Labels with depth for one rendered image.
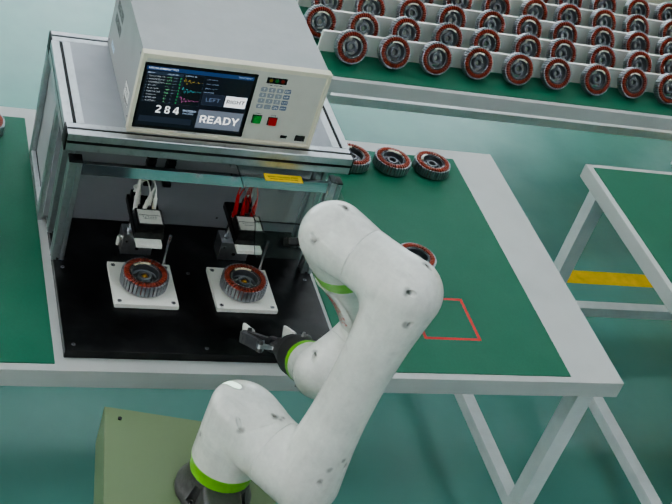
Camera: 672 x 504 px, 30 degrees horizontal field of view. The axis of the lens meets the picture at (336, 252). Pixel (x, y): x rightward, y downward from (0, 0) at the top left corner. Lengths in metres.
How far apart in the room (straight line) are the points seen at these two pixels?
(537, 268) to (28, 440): 1.50
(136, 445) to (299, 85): 0.91
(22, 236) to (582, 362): 1.44
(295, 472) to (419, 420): 1.88
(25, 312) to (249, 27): 0.83
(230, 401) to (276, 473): 0.16
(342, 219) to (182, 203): 1.11
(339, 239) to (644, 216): 2.07
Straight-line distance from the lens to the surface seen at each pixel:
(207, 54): 2.80
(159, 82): 2.79
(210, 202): 3.16
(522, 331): 3.30
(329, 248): 2.08
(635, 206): 4.05
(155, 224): 2.92
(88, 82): 2.99
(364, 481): 3.79
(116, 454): 2.46
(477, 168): 3.88
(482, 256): 3.50
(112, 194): 3.10
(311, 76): 2.86
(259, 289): 2.98
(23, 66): 5.18
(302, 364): 2.47
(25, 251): 3.04
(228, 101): 2.84
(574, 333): 3.38
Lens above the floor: 2.65
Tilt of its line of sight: 35 degrees down
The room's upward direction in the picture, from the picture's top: 20 degrees clockwise
